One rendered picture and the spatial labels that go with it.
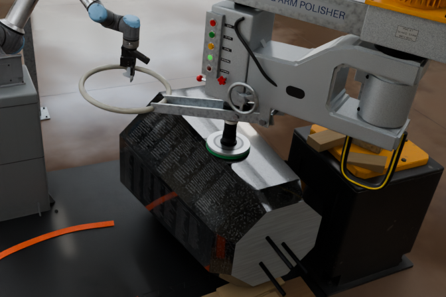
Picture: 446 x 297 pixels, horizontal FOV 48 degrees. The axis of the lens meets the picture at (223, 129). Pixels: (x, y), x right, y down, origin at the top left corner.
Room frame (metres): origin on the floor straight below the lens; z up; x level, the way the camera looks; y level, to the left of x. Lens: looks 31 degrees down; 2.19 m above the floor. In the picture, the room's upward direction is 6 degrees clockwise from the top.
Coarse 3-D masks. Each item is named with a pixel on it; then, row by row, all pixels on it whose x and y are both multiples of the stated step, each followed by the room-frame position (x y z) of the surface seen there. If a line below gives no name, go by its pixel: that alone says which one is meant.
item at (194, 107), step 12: (168, 96) 2.28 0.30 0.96; (180, 96) 2.25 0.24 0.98; (156, 108) 2.18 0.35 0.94; (168, 108) 2.15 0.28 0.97; (180, 108) 2.11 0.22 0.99; (192, 108) 2.08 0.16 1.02; (204, 108) 2.05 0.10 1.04; (216, 108) 2.14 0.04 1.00; (228, 120) 1.98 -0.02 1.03; (240, 120) 1.96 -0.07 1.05; (252, 120) 1.93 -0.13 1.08; (264, 120) 1.87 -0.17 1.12
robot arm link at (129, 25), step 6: (126, 18) 2.55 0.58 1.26; (132, 18) 2.57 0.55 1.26; (138, 18) 2.58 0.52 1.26; (120, 24) 2.55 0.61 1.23; (126, 24) 2.53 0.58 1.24; (132, 24) 2.53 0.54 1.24; (138, 24) 2.55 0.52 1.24; (120, 30) 2.55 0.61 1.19; (126, 30) 2.53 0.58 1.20; (132, 30) 2.53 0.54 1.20; (138, 30) 2.55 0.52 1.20; (126, 36) 2.53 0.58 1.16; (132, 36) 2.53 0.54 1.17; (138, 36) 2.56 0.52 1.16
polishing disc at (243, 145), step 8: (216, 136) 2.09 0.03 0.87; (240, 136) 2.11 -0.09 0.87; (208, 144) 2.01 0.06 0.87; (216, 144) 2.02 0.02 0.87; (240, 144) 2.04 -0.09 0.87; (248, 144) 2.05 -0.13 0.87; (216, 152) 1.95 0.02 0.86; (224, 152) 1.95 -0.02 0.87; (232, 152) 1.96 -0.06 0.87; (240, 152) 1.96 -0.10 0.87
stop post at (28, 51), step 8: (32, 32) 3.48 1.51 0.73; (32, 40) 3.47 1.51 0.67; (24, 48) 3.44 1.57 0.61; (32, 48) 3.47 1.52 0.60; (24, 56) 3.44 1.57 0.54; (32, 56) 3.47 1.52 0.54; (24, 64) 3.50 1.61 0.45; (32, 64) 3.46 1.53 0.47; (32, 72) 3.46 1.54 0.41; (32, 80) 3.46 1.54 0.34; (40, 112) 3.48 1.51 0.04
